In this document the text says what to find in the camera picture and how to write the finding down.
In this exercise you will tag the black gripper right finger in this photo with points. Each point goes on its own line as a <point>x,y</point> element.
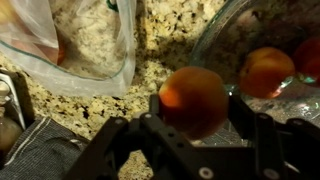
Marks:
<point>243,116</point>

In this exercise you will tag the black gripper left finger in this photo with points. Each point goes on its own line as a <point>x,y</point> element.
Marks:
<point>155,108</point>

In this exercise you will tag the orange mango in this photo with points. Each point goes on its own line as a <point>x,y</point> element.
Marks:
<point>193,103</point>

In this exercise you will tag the clear glass bowl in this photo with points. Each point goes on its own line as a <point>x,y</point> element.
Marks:
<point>233,30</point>

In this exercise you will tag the clear plastic produce bag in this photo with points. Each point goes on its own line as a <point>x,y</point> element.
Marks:
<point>90,43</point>

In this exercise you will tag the orange fruit with sticker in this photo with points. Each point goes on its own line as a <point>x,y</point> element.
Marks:
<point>266,71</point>

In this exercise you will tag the red tomato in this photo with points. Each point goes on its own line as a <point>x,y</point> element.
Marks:
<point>308,61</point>

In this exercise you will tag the grey striped dish towel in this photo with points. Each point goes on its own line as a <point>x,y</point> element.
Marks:
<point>43,150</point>

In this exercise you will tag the silver metal rack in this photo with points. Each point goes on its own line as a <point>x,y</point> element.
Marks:
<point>15,100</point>

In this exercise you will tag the yellowish orange fruit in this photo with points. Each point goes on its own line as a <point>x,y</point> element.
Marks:
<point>6,11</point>

